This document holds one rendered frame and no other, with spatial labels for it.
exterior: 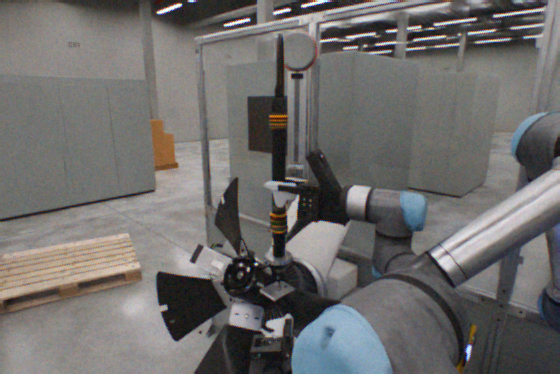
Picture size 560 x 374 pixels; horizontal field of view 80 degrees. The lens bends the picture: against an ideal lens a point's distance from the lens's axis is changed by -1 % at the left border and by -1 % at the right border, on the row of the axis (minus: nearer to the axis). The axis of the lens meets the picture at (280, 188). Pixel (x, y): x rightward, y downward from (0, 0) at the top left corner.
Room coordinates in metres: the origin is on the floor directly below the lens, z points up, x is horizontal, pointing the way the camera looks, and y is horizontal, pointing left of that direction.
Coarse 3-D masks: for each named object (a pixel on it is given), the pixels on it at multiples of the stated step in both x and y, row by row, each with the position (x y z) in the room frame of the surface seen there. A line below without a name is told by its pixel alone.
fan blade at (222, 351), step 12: (228, 324) 0.77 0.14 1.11; (216, 336) 0.75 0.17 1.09; (228, 336) 0.75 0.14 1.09; (240, 336) 0.76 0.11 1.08; (252, 336) 0.76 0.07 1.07; (216, 348) 0.73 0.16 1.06; (228, 348) 0.73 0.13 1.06; (240, 348) 0.74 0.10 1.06; (204, 360) 0.71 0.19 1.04; (216, 360) 0.71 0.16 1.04; (228, 360) 0.71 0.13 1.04; (240, 360) 0.72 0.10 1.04; (204, 372) 0.70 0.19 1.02; (216, 372) 0.69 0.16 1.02; (228, 372) 0.70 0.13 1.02; (240, 372) 0.70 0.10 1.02
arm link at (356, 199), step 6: (354, 186) 0.70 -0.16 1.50; (360, 186) 0.70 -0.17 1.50; (366, 186) 0.69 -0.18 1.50; (348, 192) 0.69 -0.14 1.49; (354, 192) 0.68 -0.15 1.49; (360, 192) 0.67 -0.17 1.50; (366, 192) 0.67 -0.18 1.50; (348, 198) 0.67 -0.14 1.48; (354, 198) 0.67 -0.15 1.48; (360, 198) 0.66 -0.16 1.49; (366, 198) 0.72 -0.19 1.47; (348, 204) 0.67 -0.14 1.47; (354, 204) 0.66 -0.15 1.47; (360, 204) 0.66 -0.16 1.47; (348, 210) 0.67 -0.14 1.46; (354, 210) 0.66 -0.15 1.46; (360, 210) 0.66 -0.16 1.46; (348, 216) 0.68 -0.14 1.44; (354, 216) 0.67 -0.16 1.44; (360, 216) 0.66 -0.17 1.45
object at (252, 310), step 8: (240, 304) 0.81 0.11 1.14; (248, 304) 0.82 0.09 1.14; (232, 312) 0.79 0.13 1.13; (240, 312) 0.80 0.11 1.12; (248, 312) 0.80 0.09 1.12; (256, 312) 0.81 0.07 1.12; (232, 320) 0.78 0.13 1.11; (240, 320) 0.79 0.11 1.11; (248, 320) 0.79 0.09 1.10; (256, 320) 0.80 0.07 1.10; (248, 328) 0.78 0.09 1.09; (256, 328) 0.79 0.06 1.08
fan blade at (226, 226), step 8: (232, 184) 1.10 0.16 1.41; (224, 192) 1.13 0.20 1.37; (232, 192) 1.07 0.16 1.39; (224, 200) 1.12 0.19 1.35; (232, 200) 1.06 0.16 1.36; (224, 208) 1.10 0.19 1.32; (232, 208) 1.04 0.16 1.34; (216, 216) 1.15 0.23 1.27; (224, 216) 1.09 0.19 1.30; (232, 216) 1.02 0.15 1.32; (216, 224) 1.15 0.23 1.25; (224, 224) 1.09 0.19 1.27; (232, 224) 1.01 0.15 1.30; (224, 232) 1.09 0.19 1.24; (232, 232) 1.01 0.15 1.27; (240, 232) 0.95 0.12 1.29; (232, 240) 1.02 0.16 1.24; (240, 240) 0.95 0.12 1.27
